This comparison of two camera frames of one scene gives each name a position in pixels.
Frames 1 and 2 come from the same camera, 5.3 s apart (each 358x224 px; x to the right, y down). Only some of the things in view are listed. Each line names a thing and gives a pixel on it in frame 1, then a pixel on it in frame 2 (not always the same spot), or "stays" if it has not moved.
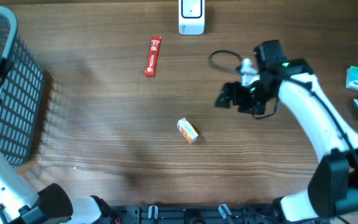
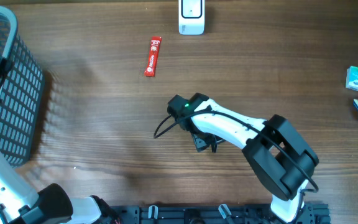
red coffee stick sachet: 154,50 stays
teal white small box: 355,78 stays
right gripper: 238,99 → 202,143
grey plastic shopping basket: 12,123 stays
